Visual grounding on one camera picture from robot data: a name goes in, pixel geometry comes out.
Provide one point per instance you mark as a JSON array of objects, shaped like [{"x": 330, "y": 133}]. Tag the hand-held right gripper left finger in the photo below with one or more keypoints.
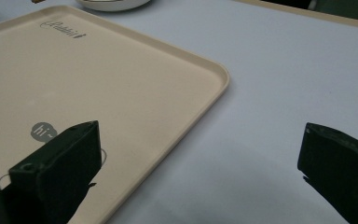
[{"x": 62, "y": 168}]

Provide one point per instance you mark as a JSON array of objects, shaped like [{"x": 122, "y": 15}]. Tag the white bowl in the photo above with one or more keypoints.
[{"x": 113, "y": 4}]

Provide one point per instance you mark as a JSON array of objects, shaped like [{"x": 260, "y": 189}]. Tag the small brown item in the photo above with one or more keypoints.
[{"x": 37, "y": 1}]

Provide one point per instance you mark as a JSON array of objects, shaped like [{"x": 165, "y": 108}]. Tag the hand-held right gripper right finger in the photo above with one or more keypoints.
[{"x": 338, "y": 165}]

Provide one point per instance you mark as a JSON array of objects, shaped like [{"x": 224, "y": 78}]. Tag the beige plastic tray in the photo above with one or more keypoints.
[{"x": 105, "y": 87}]

